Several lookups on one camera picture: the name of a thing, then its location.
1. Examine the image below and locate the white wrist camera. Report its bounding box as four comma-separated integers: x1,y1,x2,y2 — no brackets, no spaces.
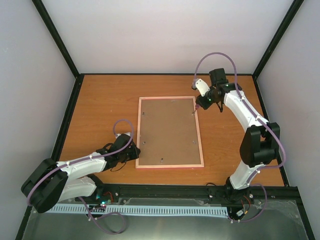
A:
115,132,132,138
191,78,210,97

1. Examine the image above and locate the grey metal front plate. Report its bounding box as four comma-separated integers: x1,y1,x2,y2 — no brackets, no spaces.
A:
22,198,314,240

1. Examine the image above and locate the black enclosure post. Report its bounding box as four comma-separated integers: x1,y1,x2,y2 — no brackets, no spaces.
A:
252,0,304,81
32,0,80,79

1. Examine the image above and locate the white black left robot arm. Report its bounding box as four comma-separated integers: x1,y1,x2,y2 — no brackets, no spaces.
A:
21,132,141,213

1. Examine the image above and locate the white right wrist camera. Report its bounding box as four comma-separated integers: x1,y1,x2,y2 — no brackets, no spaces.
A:
191,78,210,97

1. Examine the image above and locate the black enclosure post right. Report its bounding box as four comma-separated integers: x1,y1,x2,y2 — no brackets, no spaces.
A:
252,0,304,81

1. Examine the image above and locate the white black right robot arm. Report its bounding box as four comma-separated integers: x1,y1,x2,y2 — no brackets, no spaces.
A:
192,68,280,202

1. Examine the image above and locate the black table edge rail left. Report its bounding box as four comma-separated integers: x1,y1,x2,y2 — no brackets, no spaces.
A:
51,74,85,161

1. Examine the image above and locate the light blue slotted cable duct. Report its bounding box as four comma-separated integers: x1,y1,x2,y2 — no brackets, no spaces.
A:
47,203,228,218

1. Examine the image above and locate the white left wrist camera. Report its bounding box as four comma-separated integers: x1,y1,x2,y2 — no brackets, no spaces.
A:
115,132,132,138

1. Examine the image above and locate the black table edge rail back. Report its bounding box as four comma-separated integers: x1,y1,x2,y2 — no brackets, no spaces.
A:
80,72,253,77

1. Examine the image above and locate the black enclosure post left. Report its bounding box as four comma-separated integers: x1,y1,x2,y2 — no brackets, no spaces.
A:
32,0,80,79

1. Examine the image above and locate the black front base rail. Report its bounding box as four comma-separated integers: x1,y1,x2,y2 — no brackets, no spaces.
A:
32,182,298,208

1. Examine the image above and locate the pink picture frame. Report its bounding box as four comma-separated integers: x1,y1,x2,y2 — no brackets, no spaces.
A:
135,96,205,169

